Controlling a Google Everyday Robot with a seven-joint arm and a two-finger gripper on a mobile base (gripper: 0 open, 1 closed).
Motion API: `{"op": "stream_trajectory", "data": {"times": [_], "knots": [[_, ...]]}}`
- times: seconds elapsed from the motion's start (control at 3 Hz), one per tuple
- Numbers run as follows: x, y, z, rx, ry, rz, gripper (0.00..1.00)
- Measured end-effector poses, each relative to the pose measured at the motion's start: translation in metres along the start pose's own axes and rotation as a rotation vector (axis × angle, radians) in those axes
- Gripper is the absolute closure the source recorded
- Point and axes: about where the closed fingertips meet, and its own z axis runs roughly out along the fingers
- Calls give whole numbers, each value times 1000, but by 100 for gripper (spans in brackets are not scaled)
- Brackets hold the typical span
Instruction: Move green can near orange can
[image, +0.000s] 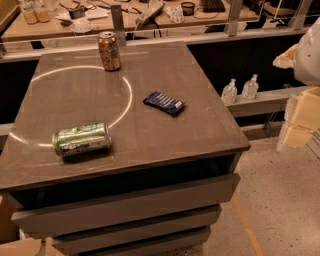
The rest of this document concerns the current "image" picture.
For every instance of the blue snack packet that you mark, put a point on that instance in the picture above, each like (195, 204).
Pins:
(164, 103)

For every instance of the black round cup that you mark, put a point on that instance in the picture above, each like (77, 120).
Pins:
(188, 8)

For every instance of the jar with orange liquid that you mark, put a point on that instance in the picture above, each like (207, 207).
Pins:
(41, 11)
(28, 12)

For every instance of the metal bracket post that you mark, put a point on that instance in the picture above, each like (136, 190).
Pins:
(118, 24)
(233, 18)

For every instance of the grey power strip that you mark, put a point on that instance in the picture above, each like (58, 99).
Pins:
(151, 12)

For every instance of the right metal bracket post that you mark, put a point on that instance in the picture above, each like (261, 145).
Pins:
(233, 18)

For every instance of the black keyboard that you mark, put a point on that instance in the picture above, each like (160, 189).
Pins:
(209, 6)

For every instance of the orange soda can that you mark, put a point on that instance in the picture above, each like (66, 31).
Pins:
(109, 51)

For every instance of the bottom grey drawer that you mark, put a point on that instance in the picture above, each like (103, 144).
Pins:
(156, 245)

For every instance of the grey drawer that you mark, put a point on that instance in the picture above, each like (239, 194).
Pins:
(123, 208)
(156, 245)
(136, 231)

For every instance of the left jar with orange liquid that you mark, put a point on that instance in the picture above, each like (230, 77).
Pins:
(28, 12)

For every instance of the white bowl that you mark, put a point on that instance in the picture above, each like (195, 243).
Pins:
(81, 26)

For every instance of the green soda can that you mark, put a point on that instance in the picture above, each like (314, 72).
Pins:
(81, 139)

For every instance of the patterned small packet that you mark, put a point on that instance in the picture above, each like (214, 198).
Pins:
(175, 14)

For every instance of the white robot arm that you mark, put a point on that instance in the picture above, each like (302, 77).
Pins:
(304, 57)

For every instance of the middle grey drawer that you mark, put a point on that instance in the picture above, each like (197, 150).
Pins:
(136, 231)

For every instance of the grey drawer cabinet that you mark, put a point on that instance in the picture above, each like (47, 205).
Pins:
(149, 149)

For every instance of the top grey drawer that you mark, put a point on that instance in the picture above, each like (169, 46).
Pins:
(123, 208)

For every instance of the wooden desk in background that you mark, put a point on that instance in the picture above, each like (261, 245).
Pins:
(19, 30)

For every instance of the small black box device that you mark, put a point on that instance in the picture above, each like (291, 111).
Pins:
(76, 13)

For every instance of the right clear sanitizer bottle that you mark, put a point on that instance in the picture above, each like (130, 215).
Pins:
(250, 88)

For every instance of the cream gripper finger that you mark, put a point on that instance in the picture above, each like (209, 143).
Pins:
(287, 59)

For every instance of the right jar with orange liquid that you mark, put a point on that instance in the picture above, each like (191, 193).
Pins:
(41, 11)

